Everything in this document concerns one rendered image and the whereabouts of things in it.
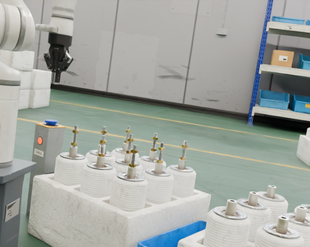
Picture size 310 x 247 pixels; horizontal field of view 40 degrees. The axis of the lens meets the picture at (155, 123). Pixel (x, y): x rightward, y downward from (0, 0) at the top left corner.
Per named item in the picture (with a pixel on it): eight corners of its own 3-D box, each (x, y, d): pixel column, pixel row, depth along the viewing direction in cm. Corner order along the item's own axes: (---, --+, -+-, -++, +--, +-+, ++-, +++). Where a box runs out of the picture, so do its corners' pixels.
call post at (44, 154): (38, 220, 140) (48, 128, 136) (25, 214, 144) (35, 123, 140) (55, 216, 145) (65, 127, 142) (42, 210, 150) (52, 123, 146)
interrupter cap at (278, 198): (278, 205, 109) (278, 202, 109) (251, 196, 113) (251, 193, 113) (288, 200, 115) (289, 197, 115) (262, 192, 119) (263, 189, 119)
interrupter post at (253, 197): (254, 208, 103) (256, 195, 102) (245, 205, 104) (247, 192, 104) (258, 206, 105) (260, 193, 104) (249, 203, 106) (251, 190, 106)
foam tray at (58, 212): (119, 286, 106) (129, 217, 104) (26, 232, 130) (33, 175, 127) (202, 248, 137) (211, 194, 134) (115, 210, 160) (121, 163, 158)
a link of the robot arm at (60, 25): (32, 30, 134) (34, 10, 133) (61, 35, 143) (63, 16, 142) (50, 32, 129) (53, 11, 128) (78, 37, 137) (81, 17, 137)
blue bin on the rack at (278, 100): (256, 104, 592) (259, 89, 590) (284, 108, 586) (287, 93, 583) (257, 106, 543) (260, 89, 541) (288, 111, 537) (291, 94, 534)
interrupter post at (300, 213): (302, 224, 96) (305, 209, 96) (292, 220, 97) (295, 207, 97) (306, 222, 98) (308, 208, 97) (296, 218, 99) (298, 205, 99)
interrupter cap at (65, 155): (55, 157, 125) (55, 155, 125) (66, 153, 132) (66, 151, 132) (78, 162, 123) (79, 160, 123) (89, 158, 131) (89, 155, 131)
